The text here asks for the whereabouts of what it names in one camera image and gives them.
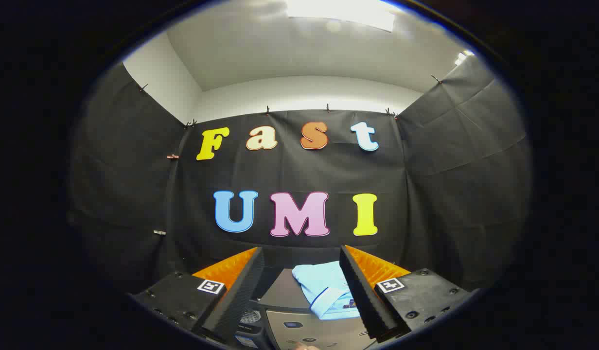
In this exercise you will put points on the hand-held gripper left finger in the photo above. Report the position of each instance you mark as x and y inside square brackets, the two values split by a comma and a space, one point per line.
[241, 291]

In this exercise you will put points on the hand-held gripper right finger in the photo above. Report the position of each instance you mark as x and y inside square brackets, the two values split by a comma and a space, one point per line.
[360, 291]

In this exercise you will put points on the light blue polo shirt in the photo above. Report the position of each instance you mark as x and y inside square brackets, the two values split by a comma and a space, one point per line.
[324, 287]

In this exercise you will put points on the grey washing machine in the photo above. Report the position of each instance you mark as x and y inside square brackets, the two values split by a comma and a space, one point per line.
[319, 335]

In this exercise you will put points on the black backdrop cloth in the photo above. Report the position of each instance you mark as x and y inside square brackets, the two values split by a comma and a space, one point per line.
[290, 170]

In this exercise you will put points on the row of dark cloth clips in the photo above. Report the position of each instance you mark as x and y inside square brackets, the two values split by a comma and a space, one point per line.
[267, 111]

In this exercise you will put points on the small ceiling light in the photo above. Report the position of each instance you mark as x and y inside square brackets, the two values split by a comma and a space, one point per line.
[464, 56]

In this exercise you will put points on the large ceiling light panel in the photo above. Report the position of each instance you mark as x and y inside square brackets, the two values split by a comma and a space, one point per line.
[343, 12]

